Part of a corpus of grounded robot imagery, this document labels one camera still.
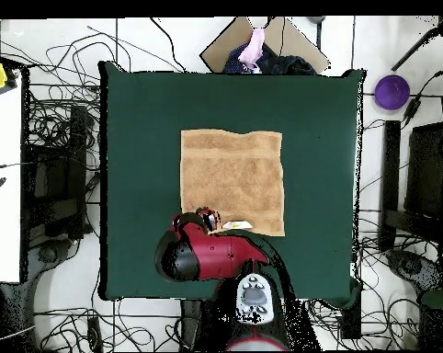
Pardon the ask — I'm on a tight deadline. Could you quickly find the orange terry towel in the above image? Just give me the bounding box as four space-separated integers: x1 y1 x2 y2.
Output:
179 128 286 237

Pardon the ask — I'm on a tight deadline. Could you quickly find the dark green table cloth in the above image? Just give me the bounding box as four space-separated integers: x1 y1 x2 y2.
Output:
98 60 366 308

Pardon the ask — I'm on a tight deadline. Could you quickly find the black equipment stand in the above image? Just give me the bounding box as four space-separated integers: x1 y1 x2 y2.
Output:
378 120 443 251
22 104 90 240

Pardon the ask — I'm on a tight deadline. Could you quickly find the brown cardboard box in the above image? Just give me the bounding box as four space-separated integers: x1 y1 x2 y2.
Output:
199 16 331 74

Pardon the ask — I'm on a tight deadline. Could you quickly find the dark blue clothing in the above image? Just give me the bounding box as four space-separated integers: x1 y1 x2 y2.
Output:
222 43 316 75

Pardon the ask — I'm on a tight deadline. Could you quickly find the pink cloth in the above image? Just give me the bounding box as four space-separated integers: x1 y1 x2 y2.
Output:
239 27 266 71

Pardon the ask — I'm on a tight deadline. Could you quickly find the white side table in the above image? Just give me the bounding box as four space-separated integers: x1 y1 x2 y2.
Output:
0 69 22 283

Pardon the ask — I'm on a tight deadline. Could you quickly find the dark grey floor base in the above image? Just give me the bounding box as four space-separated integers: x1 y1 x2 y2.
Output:
386 249 443 291

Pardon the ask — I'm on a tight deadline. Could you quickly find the purple bowl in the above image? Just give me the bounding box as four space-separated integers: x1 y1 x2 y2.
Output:
374 74 411 110

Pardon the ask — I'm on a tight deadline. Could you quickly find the black power adapter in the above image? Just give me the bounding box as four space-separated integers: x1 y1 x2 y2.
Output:
404 97 423 120

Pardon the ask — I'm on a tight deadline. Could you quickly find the black tripod rod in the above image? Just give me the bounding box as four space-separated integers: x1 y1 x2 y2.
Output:
391 16 443 72

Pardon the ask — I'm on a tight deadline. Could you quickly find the black upright post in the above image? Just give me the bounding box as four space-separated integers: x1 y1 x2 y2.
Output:
180 299 202 350

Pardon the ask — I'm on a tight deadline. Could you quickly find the black cable tangle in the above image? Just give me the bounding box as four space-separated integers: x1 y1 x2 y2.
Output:
33 297 182 352
305 297 421 350
22 25 101 148

